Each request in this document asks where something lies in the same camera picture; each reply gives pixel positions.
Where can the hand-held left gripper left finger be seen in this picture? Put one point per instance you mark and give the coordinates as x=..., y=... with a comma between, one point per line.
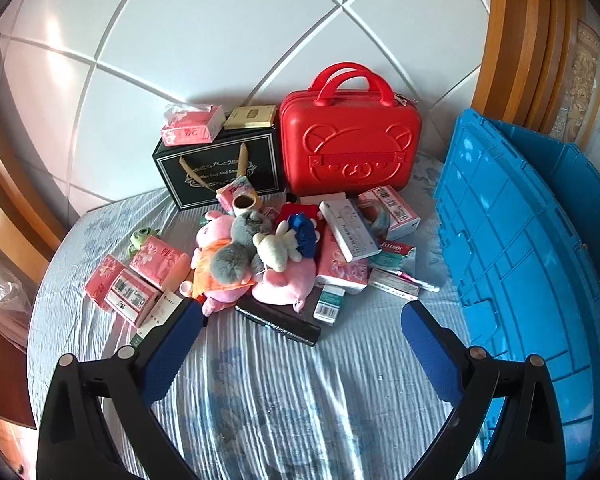
x=172, y=345

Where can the wooden headboard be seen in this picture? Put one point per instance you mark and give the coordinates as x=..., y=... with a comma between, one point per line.
x=520, y=60

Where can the blue plastic crate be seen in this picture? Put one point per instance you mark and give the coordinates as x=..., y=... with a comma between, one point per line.
x=505, y=240

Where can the pink white barcode box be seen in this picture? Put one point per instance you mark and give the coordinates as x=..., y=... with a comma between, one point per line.
x=397, y=205

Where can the white pink ointment tube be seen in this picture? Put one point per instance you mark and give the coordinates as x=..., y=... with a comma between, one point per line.
x=422, y=283

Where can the gold flat box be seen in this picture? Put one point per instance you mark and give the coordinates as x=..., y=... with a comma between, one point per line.
x=250, y=116

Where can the dark blue plush toy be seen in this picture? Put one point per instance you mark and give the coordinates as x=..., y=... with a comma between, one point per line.
x=305, y=235

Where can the small pink bottle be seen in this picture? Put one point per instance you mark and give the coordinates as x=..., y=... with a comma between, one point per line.
x=186, y=290

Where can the long white medicine box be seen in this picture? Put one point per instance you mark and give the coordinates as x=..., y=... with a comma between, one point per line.
x=350, y=232

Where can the white box green print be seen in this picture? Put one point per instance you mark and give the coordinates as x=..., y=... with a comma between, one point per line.
x=160, y=312

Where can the green white medicine box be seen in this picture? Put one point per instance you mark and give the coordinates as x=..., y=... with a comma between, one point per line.
x=328, y=307

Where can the clear plastic bag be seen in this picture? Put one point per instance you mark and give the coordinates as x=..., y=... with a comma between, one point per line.
x=5, y=290

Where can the red and teal medicine box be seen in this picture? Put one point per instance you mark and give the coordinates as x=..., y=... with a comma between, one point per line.
x=395, y=256

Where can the black gift box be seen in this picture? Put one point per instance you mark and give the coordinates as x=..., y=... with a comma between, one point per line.
x=205, y=160

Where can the red bear-embossed suitcase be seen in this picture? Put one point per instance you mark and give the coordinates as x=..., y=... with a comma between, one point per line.
x=350, y=130

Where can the pink pig plush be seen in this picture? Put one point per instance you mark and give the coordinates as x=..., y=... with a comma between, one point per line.
x=285, y=285

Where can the grey fluffy plush toy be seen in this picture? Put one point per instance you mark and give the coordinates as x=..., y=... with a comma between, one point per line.
x=227, y=267

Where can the white medicine box red mark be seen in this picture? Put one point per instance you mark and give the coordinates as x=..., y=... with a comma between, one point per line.
x=387, y=286

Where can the green frog toy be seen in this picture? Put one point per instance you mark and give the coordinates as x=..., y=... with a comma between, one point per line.
x=142, y=237

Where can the small pink printed tissue pack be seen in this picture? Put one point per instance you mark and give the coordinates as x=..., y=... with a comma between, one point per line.
x=230, y=187

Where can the iridescent tape roll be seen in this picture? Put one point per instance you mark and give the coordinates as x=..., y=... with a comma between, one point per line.
x=380, y=220

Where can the red white carton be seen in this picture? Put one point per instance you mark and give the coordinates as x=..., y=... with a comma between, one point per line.
x=130, y=297

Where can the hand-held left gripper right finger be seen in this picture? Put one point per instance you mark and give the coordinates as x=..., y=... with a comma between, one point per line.
x=430, y=355

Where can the brown wooden furniture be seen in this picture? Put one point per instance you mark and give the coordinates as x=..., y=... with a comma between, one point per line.
x=10, y=185

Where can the red plush toy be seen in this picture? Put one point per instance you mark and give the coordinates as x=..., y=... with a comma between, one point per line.
x=286, y=211

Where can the pink tissue pack clear wrap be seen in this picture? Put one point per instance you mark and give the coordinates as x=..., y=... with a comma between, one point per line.
x=192, y=127

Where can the pink plush with orange shirt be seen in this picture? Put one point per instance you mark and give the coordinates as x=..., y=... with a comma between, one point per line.
x=212, y=240

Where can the large pink floral tissue pack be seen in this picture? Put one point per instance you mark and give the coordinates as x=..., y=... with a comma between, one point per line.
x=337, y=267

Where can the cream plush toy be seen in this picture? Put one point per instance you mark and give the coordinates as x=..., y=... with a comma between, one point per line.
x=272, y=250

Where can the black long box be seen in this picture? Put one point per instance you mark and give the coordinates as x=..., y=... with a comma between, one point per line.
x=280, y=322

